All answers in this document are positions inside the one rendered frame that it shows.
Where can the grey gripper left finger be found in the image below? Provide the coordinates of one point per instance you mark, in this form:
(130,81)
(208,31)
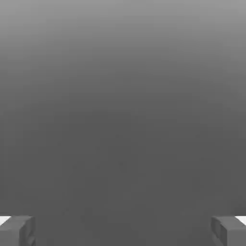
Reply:
(15,231)

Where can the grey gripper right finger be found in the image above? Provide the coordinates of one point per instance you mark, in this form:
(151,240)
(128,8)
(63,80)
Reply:
(230,232)

